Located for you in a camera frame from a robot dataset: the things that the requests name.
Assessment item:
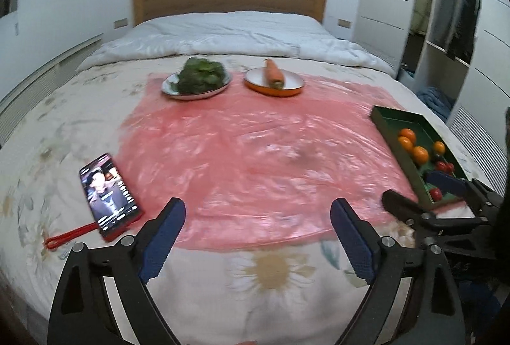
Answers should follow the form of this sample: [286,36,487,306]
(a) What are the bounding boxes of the green leafy vegetable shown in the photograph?
[176,57,226,95]

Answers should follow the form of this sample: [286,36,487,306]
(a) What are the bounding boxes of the wall socket right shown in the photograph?
[337,19,352,28]

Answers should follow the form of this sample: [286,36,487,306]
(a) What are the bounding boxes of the red apple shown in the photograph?
[446,163,455,174]
[435,161,448,173]
[429,188,442,203]

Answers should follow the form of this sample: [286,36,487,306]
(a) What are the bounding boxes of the wall socket left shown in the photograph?
[114,18,129,29]

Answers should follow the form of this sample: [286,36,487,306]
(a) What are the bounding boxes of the green shallow tray box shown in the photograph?
[370,106,467,210]

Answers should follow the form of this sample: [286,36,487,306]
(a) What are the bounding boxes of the orange tangerine front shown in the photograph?
[397,135,414,154]

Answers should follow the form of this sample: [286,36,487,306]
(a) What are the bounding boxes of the white duvet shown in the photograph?
[77,11,397,77]

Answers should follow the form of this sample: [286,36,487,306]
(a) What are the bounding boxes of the blue folded towel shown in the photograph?
[417,86,455,123]

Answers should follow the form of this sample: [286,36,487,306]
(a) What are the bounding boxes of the white plate dark rim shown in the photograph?
[161,71,232,101]

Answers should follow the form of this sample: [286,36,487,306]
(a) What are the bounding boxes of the orange carrot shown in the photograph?
[264,59,285,90]

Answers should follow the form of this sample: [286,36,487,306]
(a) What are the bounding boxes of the hanging dark clothes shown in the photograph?
[431,0,481,63]

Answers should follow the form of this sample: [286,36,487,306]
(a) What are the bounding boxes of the floral bed sheet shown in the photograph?
[0,53,495,345]

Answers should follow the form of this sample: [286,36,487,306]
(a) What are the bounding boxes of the white wardrobe with shelves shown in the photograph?
[353,0,509,191]

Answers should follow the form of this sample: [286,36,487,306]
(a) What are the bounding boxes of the white bag on floor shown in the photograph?
[397,64,414,90]

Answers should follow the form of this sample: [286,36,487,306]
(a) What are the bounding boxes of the orange enamel dish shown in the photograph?
[244,68,305,97]

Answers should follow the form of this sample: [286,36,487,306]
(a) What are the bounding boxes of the orange tangerine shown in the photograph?
[398,127,417,145]
[397,135,414,154]
[411,146,430,166]
[432,140,446,157]

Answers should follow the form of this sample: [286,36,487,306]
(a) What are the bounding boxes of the pink plastic sheet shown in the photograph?
[115,74,414,252]

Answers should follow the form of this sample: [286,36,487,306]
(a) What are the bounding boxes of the red phone wrist strap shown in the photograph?
[44,221,99,251]

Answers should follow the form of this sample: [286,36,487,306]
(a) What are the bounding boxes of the smartphone in red case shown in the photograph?
[79,154,143,242]

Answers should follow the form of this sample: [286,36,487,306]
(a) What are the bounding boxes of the wall socket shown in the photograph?
[114,18,129,29]
[337,19,352,28]

